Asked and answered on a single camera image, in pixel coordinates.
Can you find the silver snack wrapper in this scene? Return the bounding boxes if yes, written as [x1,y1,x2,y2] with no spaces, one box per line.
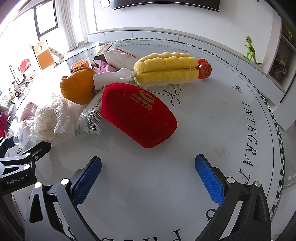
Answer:
[75,90,104,136]

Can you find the red velvet pouch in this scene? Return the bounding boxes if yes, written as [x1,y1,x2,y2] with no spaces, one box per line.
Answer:
[101,82,177,148]

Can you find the orange fruit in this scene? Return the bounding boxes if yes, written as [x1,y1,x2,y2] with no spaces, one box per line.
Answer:
[60,67,96,104]

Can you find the orange plastic spool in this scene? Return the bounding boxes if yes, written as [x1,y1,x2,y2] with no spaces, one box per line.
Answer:
[196,59,212,79]

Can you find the pink toy block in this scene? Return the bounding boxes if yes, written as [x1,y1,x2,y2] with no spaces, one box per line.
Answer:
[91,60,117,73]

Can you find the colourful puzzle cube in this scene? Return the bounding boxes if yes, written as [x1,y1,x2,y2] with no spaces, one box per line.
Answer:
[70,59,89,72]

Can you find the brown paper bag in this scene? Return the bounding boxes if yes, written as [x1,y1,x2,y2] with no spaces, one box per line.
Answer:
[91,43,112,68]

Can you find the crumpled clear plastic bag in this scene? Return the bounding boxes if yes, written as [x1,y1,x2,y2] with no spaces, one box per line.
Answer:
[31,94,75,144]

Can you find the wooden toy car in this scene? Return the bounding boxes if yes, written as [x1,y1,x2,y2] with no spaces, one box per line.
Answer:
[13,74,33,97]

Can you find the orange toy slide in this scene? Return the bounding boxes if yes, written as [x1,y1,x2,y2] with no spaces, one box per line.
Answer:
[32,41,56,70]

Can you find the yellow sponge brush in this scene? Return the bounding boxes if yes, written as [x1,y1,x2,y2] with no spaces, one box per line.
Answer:
[93,52,200,90]

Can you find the white plastic bag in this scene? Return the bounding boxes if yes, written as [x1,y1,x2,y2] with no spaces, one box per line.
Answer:
[103,48,141,71]

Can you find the green dinosaur toy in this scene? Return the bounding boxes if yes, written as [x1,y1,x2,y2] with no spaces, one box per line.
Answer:
[243,35,262,65]

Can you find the black television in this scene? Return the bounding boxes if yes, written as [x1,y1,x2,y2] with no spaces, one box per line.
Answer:
[110,0,220,12]

